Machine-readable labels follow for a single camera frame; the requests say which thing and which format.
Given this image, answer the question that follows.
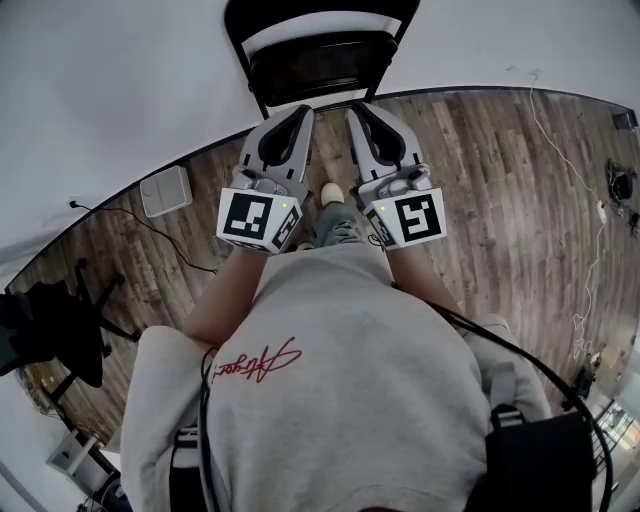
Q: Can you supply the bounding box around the person's grey sweatshirt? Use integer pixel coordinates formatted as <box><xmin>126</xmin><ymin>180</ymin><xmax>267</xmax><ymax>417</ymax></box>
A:
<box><xmin>119</xmin><ymin>242</ymin><xmax>554</xmax><ymax>512</ymax></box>

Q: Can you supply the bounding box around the person's blue jeans leg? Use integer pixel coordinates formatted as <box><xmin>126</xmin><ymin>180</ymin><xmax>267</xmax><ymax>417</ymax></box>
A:
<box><xmin>311</xmin><ymin>202</ymin><xmax>367</xmax><ymax>250</ymax></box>

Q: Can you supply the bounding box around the black floor cable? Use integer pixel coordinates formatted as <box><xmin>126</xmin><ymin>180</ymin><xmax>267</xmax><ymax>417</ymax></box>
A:
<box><xmin>68</xmin><ymin>199</ymin><xmax>219</xmax><ymax>275</ymax></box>

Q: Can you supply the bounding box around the grey bag strap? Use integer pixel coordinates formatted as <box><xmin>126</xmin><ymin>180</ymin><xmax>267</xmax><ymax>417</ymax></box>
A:
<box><xmin>488</xmin><ymin>361</ymin><xmax>520</xmax><ymax>432</ymax></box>

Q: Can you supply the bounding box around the black office chair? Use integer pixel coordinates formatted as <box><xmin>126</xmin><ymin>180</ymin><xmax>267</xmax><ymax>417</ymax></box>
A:
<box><xmin>0</xmin><ymin>258</ymin><xmax>142</xmax><ymax>404</ymax></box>

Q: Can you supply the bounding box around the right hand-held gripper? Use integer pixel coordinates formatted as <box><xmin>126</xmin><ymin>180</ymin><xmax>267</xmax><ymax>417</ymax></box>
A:
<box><xmin>345</xmin><ymin>102</ymin><xmax>448</xmax><ymax>250</ymax></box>

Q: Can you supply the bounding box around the person's left forearm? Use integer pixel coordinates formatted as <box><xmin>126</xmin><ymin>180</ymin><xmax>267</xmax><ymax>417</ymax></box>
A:
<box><xmin>183</xmin><ymin>245</ymin><xmax>272</xmax><ymax>352</ymax></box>

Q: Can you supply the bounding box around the black round device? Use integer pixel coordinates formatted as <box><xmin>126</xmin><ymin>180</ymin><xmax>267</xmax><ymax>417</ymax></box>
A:
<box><xmin>606</xmin><ymin>158</ymin><xmax>640</xmax><ymax>207</ymax></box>

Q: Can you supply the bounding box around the white floor cable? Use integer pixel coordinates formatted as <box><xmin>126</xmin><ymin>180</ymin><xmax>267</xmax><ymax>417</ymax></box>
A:
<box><xmin>527</xmin><ymin>69</ymin><xmax>612</xmax><ymax>357</ymax></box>

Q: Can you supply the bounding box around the black shoulder bag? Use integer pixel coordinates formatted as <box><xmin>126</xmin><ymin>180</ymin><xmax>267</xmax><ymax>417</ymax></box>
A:
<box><xmin>468</xmin><ymin>409</ymin><xmax>600</xmax><ymax>512</ymax></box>

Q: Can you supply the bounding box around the black folding chair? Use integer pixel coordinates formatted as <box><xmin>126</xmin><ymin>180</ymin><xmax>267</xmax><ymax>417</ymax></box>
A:
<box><xmin>223</xmin><ymin>0</ymin><xmax>422</xmax><ymax>121</ymax></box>

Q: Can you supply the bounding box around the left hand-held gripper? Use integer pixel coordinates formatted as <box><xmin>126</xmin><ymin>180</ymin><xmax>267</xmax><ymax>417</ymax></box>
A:
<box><xmin>215</xmin><ymin>104</ymin><xmax>317</xmax><ymax>255</ymax></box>

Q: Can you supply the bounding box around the white square box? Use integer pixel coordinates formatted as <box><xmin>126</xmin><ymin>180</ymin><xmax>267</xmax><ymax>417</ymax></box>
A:
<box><xmin>139</xmin><ymin>165</ymin><xmax>194</xmax><ymax>219</ymax></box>

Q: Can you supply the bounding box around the person's white shoe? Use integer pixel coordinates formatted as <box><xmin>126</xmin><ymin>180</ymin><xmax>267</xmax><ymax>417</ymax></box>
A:
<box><xmin>319</xmin><ymin>182</ymin><xmax>347</xmax><ymax>207</ymax></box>

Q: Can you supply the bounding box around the person's right forearm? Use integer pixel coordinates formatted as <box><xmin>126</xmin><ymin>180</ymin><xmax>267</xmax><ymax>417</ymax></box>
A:
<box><xmin>383</xmin><ymin>244</ymin><xmax>462</xmax><ymax>324</ymax></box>

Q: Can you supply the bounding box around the white metal stand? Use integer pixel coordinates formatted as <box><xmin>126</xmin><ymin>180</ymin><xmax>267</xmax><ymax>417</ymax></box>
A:
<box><xmin>46</xmin><ymin>428</ymin><xmax>104</xmax><ymax>482</ymax></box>

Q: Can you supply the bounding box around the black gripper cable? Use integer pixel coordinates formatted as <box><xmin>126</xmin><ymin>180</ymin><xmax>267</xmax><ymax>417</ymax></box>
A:
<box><xmin>389</xmin><ymin>280</ymin><xmax>615</xmax><ymax>512</ymax></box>
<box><xmin>198</xmin><ymin>346</ymin><xmax>222</xmax><ymax>512</ymax></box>

